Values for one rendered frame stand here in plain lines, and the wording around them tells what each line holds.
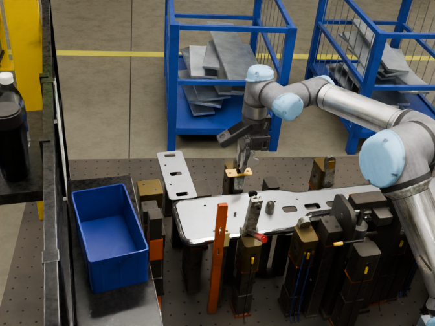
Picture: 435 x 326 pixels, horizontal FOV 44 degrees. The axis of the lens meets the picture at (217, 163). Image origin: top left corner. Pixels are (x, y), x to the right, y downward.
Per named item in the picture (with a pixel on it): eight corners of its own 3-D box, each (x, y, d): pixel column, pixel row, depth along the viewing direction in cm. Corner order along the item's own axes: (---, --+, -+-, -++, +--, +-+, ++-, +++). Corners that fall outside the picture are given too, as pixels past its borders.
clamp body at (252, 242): (245, 301, 194) (257, 229, 173) (254, 323, 187) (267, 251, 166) (228, 304, 192) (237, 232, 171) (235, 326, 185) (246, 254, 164)
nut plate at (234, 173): (249, 167, 177) (249, 165, 177) (252, 174, 174) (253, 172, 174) (224, 170, 175) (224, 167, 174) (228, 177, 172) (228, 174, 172)
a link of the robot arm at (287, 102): (316, 92, 148) (289, 75, 155) (285, 101, 143) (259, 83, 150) (311, 116, 153) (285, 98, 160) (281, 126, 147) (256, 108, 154)
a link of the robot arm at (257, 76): (260, 77, 148) (241, 65, 154) (255, 112, 155) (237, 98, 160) (281, 72, 152) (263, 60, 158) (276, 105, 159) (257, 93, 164)
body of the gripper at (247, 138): (267, 152, 168) (274, 120, 161) (241, 154, 166) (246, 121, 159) (259, 139, 174) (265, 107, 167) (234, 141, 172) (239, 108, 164)
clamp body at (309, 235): (293, 297, 197) (311, 222, 175) (304, 322, 189) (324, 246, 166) (276, 301, 195) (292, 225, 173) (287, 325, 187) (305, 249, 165)
